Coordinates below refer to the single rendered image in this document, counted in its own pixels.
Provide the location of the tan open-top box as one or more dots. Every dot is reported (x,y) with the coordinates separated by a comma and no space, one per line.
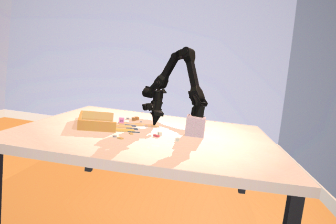
(96,121)

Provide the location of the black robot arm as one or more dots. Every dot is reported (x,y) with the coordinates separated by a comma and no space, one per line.
(196,94)

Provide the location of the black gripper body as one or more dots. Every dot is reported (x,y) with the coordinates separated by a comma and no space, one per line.
(157,110)

